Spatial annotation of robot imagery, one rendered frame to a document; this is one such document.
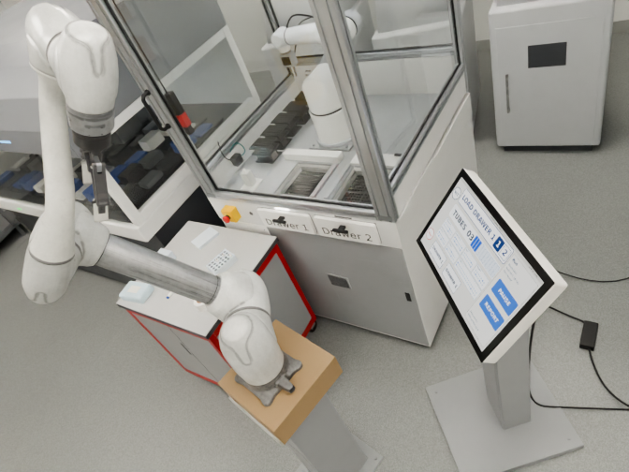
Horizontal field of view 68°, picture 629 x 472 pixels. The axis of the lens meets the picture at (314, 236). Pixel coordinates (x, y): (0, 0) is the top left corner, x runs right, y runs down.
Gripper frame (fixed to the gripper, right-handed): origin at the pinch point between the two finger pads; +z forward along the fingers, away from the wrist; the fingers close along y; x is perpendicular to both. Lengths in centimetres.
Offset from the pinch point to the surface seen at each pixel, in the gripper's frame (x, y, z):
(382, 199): 96, 1, 15
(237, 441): 59, 19, 160
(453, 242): 97, 33, 4
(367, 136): 83, -6, -9
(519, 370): 127, 68, 42
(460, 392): 143, 57, 93
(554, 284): 88, 66, -18
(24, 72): -5, -129, 41
